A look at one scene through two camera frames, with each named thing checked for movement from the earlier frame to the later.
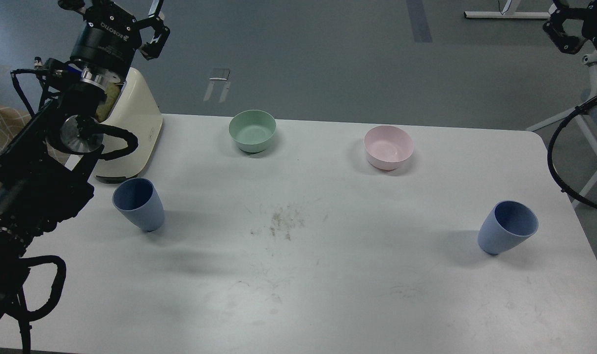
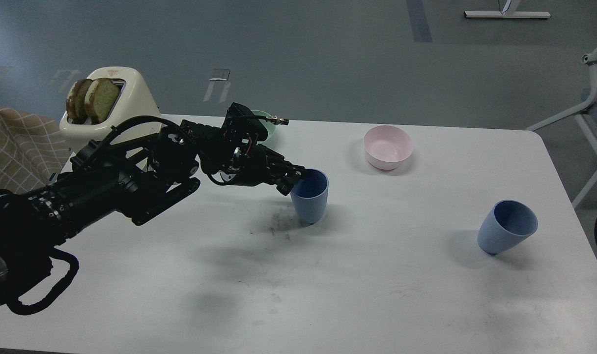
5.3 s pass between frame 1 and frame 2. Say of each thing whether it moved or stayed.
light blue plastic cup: stayed
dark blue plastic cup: moved
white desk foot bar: stayed
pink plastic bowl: stayed
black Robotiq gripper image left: moved
